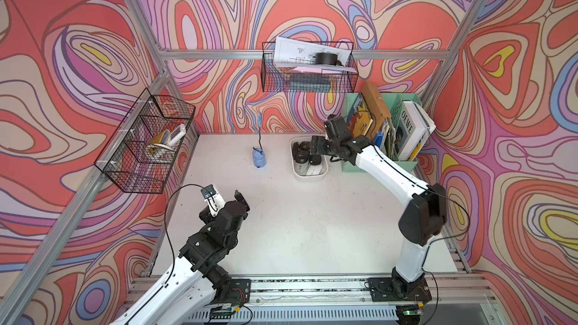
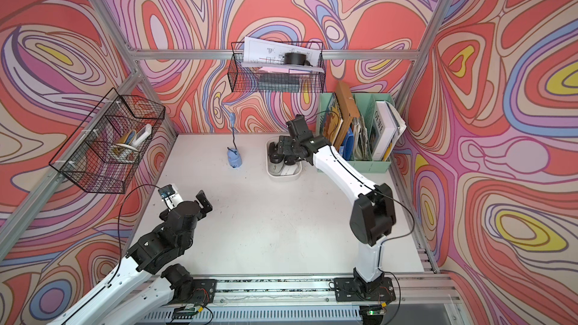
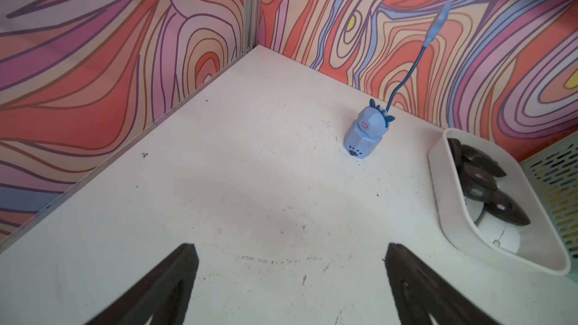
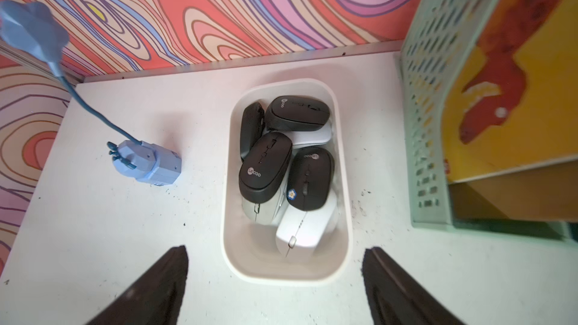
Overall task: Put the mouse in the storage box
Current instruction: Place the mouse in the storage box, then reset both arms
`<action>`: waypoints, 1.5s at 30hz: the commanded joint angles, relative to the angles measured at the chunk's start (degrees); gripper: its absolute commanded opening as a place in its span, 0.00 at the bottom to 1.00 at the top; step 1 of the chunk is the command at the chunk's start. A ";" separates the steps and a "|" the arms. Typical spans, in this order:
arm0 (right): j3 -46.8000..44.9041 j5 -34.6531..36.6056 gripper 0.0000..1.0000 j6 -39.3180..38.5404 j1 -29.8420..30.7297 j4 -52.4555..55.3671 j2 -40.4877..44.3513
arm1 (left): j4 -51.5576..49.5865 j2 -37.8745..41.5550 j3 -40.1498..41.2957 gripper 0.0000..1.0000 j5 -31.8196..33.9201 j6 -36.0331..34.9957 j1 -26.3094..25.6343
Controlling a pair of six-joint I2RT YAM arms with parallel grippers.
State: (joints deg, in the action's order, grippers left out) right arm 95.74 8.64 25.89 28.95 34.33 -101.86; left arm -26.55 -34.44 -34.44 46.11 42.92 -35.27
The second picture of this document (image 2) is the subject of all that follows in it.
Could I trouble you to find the white storage box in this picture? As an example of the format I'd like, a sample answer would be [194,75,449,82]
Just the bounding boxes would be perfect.
[266,138,303,182]

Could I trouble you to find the black mouse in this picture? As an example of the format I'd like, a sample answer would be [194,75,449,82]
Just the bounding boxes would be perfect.
[269,152,284,164]

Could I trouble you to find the white mouse blue label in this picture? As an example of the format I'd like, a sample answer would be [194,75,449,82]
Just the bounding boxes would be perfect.
[278,164,300,177]

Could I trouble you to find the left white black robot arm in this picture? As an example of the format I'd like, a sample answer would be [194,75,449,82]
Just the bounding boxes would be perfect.
[52,185,216,324]

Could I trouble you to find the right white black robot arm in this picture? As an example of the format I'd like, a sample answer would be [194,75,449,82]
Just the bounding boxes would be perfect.
[267,135,397,297]

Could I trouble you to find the yellow red picture book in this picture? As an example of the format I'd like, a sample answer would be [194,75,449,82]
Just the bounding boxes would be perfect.
[320,94,343,144]

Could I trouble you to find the blue paw pen holder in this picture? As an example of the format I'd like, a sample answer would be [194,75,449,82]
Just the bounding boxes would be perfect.
[227,113,242,169]

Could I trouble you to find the brown cardboard book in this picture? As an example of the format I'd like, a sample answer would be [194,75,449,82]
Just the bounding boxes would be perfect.
[331,82,361,160]

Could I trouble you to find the green file organizer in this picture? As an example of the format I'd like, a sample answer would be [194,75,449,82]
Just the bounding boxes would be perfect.
[315,93,394,174]

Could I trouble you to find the black tape roll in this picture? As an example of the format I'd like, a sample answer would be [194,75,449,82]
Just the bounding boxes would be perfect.
[284,52,311,66]

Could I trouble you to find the white tube in basket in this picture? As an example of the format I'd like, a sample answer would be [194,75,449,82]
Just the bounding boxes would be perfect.
[130,123,152,149]

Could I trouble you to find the white printed paper sheet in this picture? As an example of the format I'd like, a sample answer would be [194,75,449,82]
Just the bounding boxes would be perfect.
[241,37,325,74]

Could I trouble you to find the white hardcover book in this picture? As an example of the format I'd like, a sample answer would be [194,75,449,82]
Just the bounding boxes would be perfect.
[369,101,406,161]

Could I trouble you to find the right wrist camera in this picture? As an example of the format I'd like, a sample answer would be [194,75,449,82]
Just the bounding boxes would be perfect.
[286,114,314,143]

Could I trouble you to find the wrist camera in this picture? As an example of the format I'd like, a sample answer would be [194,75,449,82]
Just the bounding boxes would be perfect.
[157,184,183,210]
[286,114,314,143]

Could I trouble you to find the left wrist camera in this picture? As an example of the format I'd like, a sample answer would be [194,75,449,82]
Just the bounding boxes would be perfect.
[157,184,183,210]

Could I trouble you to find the back black wire basket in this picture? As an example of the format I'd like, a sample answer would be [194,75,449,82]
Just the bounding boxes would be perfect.
[227,37,327,93]

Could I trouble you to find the black wire basket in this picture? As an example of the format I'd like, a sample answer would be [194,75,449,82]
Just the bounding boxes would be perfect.
[49,89,166,194]
[227,37,327,93]

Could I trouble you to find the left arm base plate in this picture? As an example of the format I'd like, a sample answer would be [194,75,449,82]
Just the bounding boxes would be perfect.
[172,279,218,305]

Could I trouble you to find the left black wire basket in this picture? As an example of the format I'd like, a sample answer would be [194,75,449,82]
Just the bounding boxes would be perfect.
[49,89,166,194]

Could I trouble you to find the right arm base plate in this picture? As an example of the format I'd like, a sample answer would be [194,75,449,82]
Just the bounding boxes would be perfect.
[331,277,397,304]

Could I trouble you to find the aluminium front rail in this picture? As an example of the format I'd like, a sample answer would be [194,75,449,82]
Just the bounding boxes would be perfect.
[135,274,470,324]

